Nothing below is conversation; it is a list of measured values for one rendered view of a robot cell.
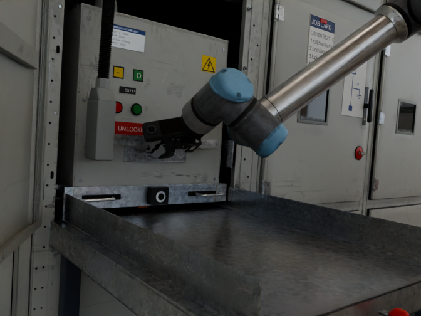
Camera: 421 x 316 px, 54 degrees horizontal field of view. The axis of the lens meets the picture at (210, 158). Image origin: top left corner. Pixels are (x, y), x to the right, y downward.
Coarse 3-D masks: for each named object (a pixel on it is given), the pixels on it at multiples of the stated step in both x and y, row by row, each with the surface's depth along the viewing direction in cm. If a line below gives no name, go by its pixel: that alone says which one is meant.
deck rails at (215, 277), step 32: (256, 192) 127; (96, 224) 85; (128, 224) 74; (288, 224) 113; (320, 224) 108; (352, 224) 101; (384, 224) 94; (128, 256) 74; (160, 256) 65; (192, 256) 58; (416, 256) 88; (192, 288) 58; (224, 288) 53; (256, 288) 48
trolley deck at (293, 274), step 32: (64, 224) 98; (160, 224) 104; (192, 224) 107; (224, 224) 110; (256, 224) 112; (96, 256) 77; (224, 256) 80; (256, 256) 82; (288, 256) 83; (320, 256) 85; (352, 256) 86; (384, 256) 88; (128, 288) 67; (160, 288) 62; (288, 288) 65; (320, 288) 66; (352, 288) 67; (384, 288) 68; (416, 288) 73
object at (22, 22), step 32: (0, 0) 70; (32, 0) 90; (0, 32) 66; (32, 32) 91; (0, 64) 72; (32, 64) 86; (0, 96) 73; (32, 96) 94; (0, 128) 74; (0, 160) 75; (0, 192) 76; (0, 224) 77; (32, 224) 90; (0, 256) 69
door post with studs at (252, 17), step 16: (256, 0) 135; (256, 16) 135; (256, 32) 136; (240, 48) 138; (256, 48) 136; (240, 64) 138; (256, 64) 137; (256, 80) 138; (240, 160) 137; (240, 176) 137
